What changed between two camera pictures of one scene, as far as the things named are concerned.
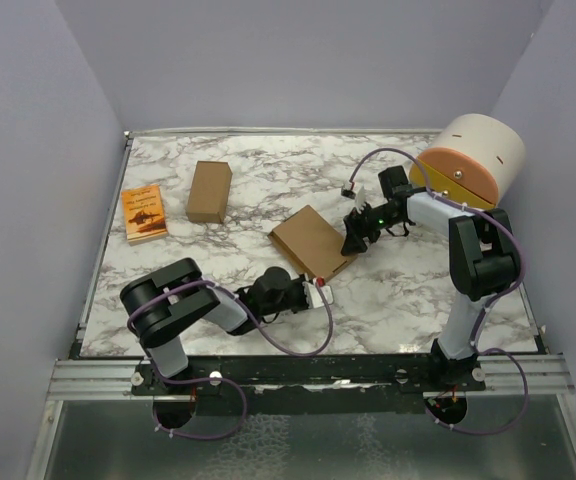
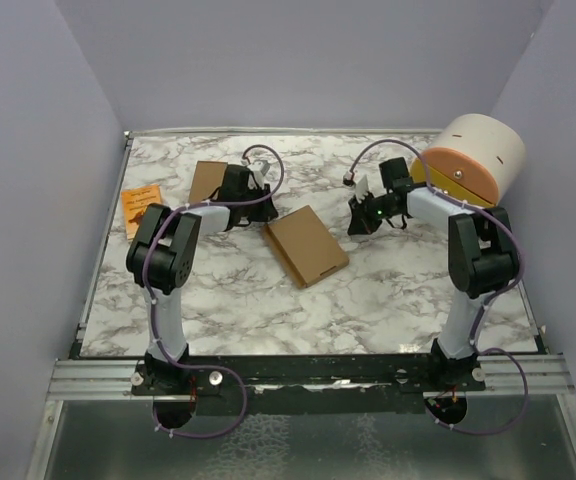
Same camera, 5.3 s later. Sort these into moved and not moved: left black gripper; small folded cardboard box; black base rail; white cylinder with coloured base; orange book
Moved: left black gripper
Not moved: black base rail; white cylinder with coloured base; orange book; small folded cardboard box
